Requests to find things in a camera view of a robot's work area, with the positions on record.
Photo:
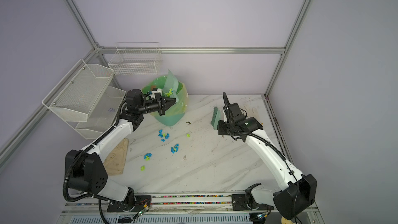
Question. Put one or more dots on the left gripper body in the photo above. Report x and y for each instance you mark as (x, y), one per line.
(153, 105)

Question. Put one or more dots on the blue green scrap left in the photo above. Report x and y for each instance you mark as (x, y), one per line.
(147, 156)

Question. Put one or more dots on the white wire basket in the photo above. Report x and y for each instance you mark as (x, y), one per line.
(136, 58)

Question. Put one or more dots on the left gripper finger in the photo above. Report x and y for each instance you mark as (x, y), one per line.
(162, 109)
(168, 101)

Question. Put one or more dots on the green plastic dustpan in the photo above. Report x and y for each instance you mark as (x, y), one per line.
(171, 81)

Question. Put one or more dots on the white mesh two-tier shelf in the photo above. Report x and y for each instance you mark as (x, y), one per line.
(85, 99)

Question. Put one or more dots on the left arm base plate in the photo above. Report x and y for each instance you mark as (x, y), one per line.
(135, 204)

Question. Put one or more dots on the green hand brush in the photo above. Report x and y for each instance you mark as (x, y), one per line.
(215, 117)

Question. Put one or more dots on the beige work glove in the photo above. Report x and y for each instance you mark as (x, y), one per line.
(115, 162)

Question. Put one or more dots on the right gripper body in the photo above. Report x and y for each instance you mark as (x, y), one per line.
(224, 127)

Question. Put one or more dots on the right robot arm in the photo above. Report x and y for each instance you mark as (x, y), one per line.
(295, 191)

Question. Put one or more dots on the white glove yellow cuff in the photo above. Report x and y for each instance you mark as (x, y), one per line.
(252, 112)

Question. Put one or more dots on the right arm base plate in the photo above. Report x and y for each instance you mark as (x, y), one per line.
(241, 203)

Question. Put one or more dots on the lime green scrap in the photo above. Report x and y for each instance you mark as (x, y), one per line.
(169, 93)

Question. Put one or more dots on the blue scrap centre left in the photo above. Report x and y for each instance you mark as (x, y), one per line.
(175, 148)

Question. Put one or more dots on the blue green scrap cluster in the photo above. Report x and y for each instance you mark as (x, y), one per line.
(163, 135)

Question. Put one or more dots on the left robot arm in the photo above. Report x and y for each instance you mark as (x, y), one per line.
(85, 174)

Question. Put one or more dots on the green trash bin with bag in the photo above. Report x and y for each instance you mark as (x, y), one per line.
(175, 112)

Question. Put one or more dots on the aluminium front rail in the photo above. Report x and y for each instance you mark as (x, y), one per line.
(188, 203)

